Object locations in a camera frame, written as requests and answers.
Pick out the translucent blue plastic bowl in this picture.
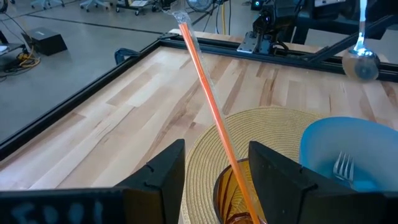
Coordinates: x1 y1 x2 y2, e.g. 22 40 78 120
298 116 398 194

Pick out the silver metal fork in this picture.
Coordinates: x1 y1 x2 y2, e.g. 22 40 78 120
332 151 355 189

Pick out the black wedge-shaped floor box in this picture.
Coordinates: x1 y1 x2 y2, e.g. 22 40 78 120
21 27 68 57

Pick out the black background table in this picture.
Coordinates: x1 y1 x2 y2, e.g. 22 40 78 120
292 0 398 44

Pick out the amber ribbed glass cup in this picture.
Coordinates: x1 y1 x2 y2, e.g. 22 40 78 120
213 157 268 224

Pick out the pink chopstick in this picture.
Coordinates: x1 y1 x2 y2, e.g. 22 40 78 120
163 0 262 224

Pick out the round woven straw placemat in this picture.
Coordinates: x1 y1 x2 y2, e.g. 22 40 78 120
180 106 324 224

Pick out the round floor fan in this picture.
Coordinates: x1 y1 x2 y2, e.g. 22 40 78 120
185 0 214 13

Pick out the office chair base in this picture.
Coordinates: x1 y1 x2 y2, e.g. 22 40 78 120
30 0 65 10
79 0 114 13

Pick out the coiled yellow cable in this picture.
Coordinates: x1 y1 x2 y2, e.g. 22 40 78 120
17 46 41 69

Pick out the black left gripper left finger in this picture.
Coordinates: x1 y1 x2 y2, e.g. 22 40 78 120
115 139 187 224

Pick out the silver spoon with orange handle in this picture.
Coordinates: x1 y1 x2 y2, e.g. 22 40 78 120
341 0 381 82

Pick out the black wheeled cart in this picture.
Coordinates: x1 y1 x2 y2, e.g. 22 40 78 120
115 0 159 16

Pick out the black frame bracket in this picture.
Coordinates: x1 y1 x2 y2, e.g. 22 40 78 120
114 47 141 65

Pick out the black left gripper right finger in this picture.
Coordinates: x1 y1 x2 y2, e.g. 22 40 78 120
248 141 386 224

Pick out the black aluminium table frame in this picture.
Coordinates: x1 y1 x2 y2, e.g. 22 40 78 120
0 30 398 162

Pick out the hanging yellow cable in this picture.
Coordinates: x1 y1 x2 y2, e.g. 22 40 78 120
220 0 227 35

